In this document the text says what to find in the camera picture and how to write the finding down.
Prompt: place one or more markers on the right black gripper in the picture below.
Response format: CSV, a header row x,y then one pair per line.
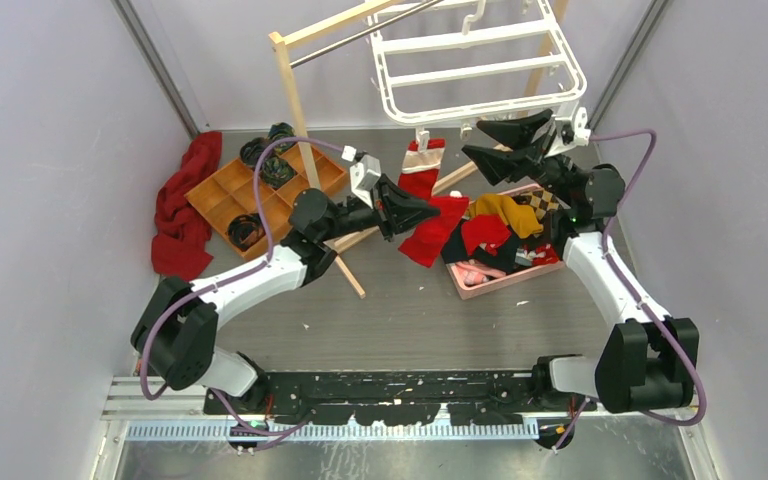
x,y
499,165

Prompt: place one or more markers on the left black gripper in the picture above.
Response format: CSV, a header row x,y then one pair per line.
x,y
395,211

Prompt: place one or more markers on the red santa sock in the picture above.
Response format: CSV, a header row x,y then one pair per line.
x,y
426,243
421,167
542,255

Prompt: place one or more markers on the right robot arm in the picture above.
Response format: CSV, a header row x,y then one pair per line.
x,y
648,363

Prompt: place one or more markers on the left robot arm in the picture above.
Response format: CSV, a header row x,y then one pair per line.
x,y
176,334

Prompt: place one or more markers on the white plastic clip hanger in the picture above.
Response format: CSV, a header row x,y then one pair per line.
x,y
452,63

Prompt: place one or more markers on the argyle brown sock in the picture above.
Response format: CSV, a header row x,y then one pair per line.
x,y
541,201

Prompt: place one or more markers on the mustard yellow sock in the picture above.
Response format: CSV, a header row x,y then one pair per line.
x,y
521,218

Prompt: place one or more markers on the red sock in basket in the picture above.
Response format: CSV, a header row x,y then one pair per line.
x,y
484,232

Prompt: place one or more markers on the pink sock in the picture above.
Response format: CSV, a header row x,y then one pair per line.
x,y
472,274

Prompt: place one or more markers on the pink plastic basket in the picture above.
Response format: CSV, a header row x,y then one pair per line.
x,y
466,292

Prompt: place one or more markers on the rolled dark green sock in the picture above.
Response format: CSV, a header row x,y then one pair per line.
x,y
276,172

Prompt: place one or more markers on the rolled teal sock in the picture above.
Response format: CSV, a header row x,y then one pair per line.
x,y
282,135

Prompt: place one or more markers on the rolled black orange sock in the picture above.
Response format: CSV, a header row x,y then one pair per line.
x,y
245,231

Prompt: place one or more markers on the wooden compartment tray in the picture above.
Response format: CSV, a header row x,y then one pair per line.
x,y
228,194

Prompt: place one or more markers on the red cloth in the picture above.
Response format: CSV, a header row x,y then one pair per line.
x,y
179,246

